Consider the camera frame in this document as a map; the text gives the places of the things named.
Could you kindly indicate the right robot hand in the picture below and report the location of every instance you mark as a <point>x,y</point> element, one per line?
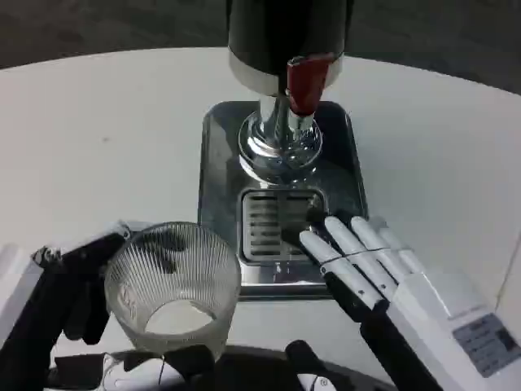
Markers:
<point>423,326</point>

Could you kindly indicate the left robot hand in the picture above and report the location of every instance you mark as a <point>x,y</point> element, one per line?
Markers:
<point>36,309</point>

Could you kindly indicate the clear ribbed glass cup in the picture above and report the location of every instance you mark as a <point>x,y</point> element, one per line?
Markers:
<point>179,301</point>

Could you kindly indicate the black robot torso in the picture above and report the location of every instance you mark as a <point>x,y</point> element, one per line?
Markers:
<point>254,368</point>

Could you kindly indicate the steel drain grid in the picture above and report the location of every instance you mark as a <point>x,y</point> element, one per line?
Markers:
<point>268,222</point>

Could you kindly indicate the steel drip tray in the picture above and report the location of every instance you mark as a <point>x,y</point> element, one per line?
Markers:
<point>221,171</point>

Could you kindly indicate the black drink dispenser chrome stand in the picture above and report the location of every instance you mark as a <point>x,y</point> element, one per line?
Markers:
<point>281,32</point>

